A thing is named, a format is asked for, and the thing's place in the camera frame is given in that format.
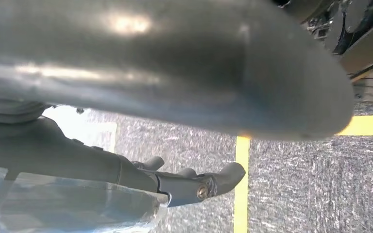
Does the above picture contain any yellow floor tape square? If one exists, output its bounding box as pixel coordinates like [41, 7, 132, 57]
[233, 115, 373, 233]

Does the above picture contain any dark robot lower body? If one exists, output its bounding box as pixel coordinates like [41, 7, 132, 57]
[271, 0, 373, 103]

